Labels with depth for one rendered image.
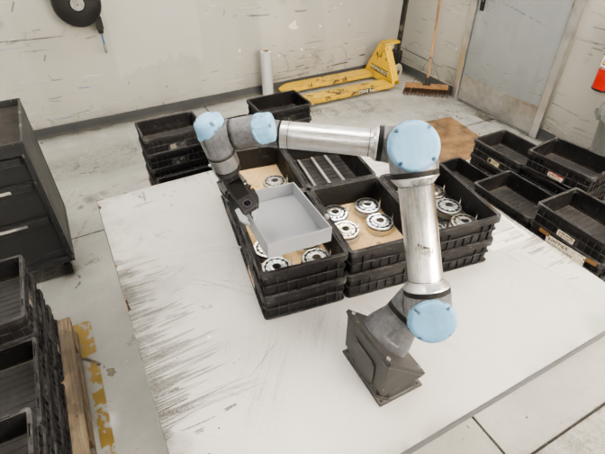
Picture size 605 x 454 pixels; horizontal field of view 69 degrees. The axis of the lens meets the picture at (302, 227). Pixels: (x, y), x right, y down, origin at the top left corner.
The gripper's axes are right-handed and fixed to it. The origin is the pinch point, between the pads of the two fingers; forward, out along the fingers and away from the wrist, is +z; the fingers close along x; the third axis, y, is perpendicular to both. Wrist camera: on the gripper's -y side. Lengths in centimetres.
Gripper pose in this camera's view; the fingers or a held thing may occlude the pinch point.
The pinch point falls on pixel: (251, 222)
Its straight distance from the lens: 132.0
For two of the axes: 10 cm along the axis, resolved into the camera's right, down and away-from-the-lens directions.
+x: -8.3, 5.0, -2.4
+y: -5.2, -5.3, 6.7
